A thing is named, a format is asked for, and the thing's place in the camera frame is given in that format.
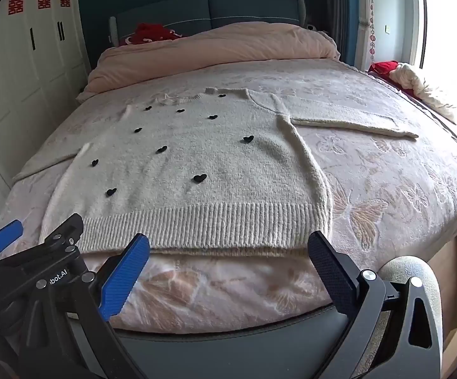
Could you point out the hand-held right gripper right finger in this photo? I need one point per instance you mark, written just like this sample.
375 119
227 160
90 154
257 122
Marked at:
325 264

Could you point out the red paper decal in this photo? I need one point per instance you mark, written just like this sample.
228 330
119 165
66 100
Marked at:
15 6
43 0
65 0

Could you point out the red pillow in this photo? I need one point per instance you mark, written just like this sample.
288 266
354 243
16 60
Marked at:
149 31

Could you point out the grey curtain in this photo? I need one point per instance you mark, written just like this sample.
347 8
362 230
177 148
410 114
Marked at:
343 8

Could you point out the pink duvet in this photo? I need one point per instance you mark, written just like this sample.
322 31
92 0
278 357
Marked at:
220 47

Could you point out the cream crumpled cloth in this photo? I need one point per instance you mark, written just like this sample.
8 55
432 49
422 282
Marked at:
421 87

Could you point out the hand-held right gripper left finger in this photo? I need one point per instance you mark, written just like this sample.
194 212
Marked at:
125 280

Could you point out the blue upholstered headboard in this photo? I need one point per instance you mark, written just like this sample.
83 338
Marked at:
252 10

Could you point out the white sweater with black hearts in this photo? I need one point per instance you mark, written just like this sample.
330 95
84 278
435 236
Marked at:
212 166

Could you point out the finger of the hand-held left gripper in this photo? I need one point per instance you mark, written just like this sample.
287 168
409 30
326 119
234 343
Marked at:
5 237
68 227

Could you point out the pink butterfly pattern blanket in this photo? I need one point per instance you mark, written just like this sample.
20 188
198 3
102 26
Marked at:
390 173

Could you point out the white wardrobe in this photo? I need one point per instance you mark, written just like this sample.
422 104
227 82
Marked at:
11 79

